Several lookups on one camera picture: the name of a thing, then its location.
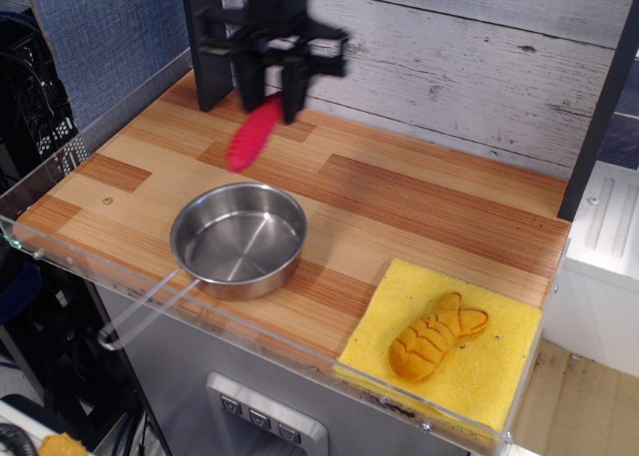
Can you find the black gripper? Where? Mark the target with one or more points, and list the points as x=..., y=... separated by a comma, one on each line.
x=269, y=32

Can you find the dark right frame post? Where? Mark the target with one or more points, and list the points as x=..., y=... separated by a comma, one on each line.
x=612, y=89

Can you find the yellow cloth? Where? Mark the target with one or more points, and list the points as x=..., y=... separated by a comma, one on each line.
x=473, y=388

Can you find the white ribbed appliance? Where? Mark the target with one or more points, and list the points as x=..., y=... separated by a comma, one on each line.
x=592, y=309

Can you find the black equipment rack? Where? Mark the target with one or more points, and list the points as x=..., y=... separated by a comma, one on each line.
x=36, y=116

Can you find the metal pot with wire handle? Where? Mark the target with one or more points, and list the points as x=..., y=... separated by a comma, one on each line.
x=240, y=241

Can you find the dark frame post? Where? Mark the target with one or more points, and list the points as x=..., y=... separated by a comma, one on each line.
x=213, y=72
x=612, y=89

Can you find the red handled fork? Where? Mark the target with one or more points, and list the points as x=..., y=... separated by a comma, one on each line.
x=253, y=135

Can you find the yellow black plush toy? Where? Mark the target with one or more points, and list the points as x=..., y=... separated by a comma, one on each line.
x=15, y=441

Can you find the clear acrylic table guard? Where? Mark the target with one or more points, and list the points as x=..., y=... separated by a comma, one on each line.
x=370, y=196

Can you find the orange plush shrimp toy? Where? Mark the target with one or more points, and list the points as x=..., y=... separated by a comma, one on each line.
x=418, y=349

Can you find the dark left frame post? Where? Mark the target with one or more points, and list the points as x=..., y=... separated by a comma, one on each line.
x=213, y=72

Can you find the metal cabinet with button panel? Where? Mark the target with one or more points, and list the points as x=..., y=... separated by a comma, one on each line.
x=214, y=394

